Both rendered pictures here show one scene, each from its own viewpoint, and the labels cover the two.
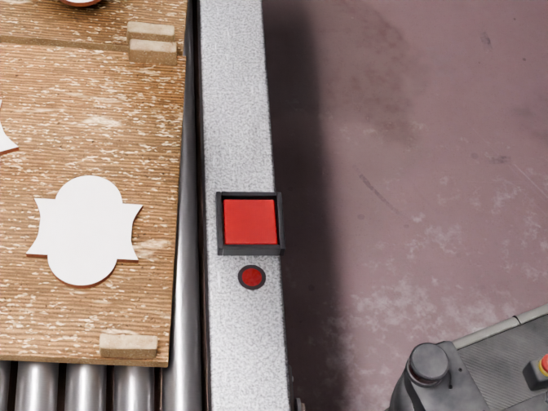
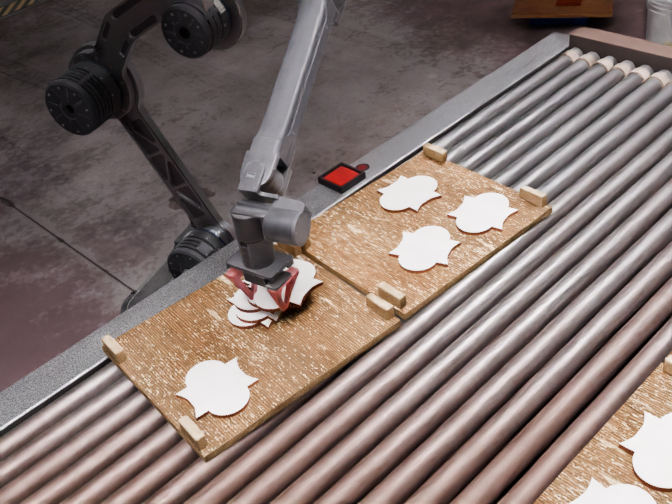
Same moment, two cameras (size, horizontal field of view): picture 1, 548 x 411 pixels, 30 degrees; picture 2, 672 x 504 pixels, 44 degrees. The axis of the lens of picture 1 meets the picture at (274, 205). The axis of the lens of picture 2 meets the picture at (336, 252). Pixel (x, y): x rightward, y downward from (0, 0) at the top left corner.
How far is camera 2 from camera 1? 1.93 m
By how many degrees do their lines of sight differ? 70
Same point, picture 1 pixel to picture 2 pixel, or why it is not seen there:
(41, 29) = (331, 280)
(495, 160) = not seen: hidden behind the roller
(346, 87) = not seen: outside the picture
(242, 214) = (341, 178)
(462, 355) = not seen: hidden behind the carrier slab
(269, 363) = (388, 145)
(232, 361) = (400, 150)
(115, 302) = (424, 171)
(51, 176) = (400, 219)
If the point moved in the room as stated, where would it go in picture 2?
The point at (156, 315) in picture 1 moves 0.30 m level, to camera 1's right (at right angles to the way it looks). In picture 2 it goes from (413, 162) to (343, 113)
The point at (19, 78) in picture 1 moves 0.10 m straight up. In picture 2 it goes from (368, 263) to (362, 221)
